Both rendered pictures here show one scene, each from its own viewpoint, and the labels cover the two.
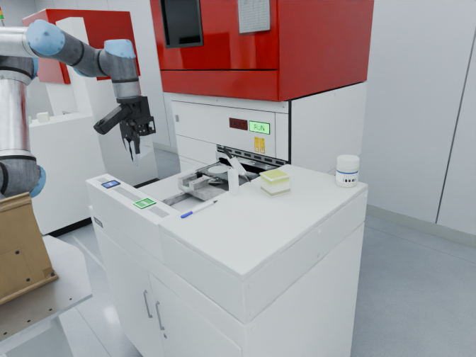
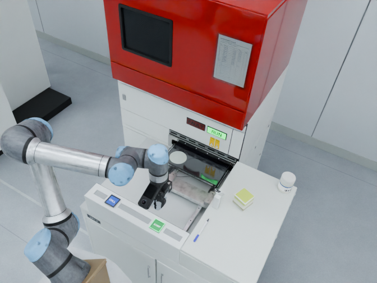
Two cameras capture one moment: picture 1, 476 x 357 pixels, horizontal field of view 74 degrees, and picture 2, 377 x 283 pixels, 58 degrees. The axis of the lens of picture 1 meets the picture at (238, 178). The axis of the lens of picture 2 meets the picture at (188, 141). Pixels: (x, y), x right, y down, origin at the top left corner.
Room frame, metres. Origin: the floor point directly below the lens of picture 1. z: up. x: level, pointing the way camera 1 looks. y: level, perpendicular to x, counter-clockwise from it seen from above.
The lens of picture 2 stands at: (0.11, 0.49, 2.36)
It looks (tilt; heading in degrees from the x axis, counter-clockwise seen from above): 45 degrees down; 340
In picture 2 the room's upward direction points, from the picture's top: 5 degrees clockwise
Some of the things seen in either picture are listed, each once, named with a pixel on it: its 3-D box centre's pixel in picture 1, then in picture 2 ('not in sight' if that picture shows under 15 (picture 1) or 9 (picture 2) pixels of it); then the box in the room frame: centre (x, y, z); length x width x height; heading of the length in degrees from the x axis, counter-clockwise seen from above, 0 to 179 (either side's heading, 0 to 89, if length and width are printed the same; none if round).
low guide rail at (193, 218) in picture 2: not in sight; (202, 204); (1.08, 0.03, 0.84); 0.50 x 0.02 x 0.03; 134
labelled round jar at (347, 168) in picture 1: (347, 171); (286, 182); (0.99, -0.37, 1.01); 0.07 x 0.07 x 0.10
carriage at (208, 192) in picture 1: (211, 194); (182, 188); (1.19, 0.12, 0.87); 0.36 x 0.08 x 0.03; 44
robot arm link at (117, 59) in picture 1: (120, 61); (157, 159); (0.95, 0.31, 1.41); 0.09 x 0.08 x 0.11; 67
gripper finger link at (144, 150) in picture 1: (142, 151); (161, 202); (0.94, 0.29, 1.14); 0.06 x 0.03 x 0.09; 134
